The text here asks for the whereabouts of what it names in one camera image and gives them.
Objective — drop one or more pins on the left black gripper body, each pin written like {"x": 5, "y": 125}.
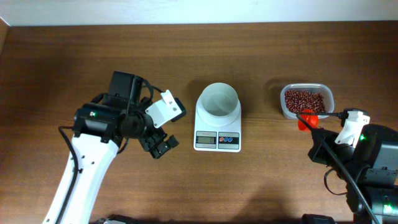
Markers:
{"x": 142, "y": 127}

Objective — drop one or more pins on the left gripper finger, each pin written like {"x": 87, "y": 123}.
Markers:
{"x": 171, "y": 143}
{"x": 157, "y": 152}

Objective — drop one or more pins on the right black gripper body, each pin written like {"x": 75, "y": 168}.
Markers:
{"x": 320, "y": 154}

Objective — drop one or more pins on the orange measuring scoop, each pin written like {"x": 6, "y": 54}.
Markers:
{"x": 310, "y": 118}

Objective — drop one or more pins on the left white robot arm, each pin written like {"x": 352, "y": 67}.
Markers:
{"x": 102, "y": 129}

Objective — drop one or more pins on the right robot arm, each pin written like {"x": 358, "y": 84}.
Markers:
{"x": 372, "y": 164}

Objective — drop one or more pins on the white digital kitchen scale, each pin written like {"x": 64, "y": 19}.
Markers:
{"x": 217, "y": 133}

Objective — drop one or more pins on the clear plastic container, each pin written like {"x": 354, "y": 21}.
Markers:
{"x": 313, "y": 88}

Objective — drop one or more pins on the red beans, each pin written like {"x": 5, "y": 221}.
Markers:
{"x": 297, "y": 101}

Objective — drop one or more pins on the white round bowl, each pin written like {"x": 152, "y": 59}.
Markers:
{"x": 219, "y": 99}

